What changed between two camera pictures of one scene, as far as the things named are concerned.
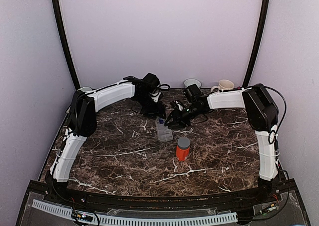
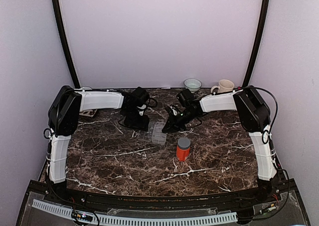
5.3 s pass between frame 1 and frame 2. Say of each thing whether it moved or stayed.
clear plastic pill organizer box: moved
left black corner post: stayed
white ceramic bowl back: stayed
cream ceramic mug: stayed
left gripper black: moved
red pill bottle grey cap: stayed
